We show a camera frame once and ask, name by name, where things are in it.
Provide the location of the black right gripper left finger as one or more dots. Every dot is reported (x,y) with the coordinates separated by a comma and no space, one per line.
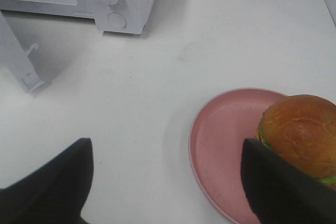
(54,193)

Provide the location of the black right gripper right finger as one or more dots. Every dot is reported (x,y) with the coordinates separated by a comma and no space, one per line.
(277,192)

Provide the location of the burger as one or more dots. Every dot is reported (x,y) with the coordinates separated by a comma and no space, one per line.
(301,130)

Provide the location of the pink plate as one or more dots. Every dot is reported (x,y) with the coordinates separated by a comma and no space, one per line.
(215,147)

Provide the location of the white microwave door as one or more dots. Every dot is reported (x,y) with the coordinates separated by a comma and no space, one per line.
(17,59)

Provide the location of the round white door release button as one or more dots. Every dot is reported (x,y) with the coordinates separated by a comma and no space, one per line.
(117,20)

